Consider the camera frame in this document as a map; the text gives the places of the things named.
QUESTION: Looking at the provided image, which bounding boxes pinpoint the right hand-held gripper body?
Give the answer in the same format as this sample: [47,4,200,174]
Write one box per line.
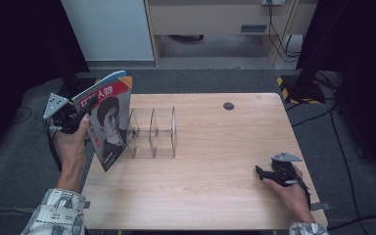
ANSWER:
[270,151,303,188]

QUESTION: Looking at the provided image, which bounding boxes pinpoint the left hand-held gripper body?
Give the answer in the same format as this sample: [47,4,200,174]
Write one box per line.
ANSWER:
[42,92,87,135]

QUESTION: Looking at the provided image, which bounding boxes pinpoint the magazine with portrait cover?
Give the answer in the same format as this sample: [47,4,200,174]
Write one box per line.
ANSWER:
[71,70,134,173]

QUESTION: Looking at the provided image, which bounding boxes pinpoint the clear acrylic file rack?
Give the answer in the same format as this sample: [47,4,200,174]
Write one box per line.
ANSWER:
[123,105,177,160]

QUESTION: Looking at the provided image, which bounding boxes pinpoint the person's right hand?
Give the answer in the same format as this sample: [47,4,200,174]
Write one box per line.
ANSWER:
[263,164,316,224]

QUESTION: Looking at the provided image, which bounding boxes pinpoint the person's left hand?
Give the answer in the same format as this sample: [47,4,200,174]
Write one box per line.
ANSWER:
[52,114,91,175]

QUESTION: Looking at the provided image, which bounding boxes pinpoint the striped-edge black stand base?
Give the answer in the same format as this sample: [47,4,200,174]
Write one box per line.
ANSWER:
[57,65,98,99]
[276,70,327,106]

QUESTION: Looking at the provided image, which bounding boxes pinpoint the white cabinet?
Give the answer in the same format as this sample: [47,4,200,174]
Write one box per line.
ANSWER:
[60,0,155,62]

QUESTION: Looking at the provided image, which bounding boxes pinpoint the dark curtain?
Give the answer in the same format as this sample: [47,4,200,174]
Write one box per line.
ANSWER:
[296,0,376,187]
[0,0,90,161]

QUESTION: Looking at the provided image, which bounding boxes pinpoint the grey rectangular label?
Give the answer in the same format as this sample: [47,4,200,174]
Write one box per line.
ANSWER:
[240,23,268,34]

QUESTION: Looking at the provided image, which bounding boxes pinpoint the light wooden desk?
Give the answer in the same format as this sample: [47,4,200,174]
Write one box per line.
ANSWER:
[143,0,319,67]

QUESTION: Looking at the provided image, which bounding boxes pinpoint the white power strip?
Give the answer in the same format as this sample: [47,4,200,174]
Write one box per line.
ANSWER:
[260,0,287,7]

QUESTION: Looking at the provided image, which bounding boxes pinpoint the right hand-held gripper black cable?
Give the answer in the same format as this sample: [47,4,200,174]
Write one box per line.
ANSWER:
[293,175,312,211]

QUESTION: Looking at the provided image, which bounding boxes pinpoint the hand-held gripper black cable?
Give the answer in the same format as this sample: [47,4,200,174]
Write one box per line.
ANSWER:
[293,175,312,211]
[46,126,63,173]

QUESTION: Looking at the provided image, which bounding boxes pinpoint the thin black floor cable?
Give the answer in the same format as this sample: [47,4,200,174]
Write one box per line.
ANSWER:
[11,106,33,125]

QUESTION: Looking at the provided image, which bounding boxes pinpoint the left hand-held gripper black cable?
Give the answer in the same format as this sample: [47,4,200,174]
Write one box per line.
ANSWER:
[46,126,63,173]

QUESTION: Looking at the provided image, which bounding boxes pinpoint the black hanging cable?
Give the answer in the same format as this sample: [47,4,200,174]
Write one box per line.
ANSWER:
[267,3,303,64]

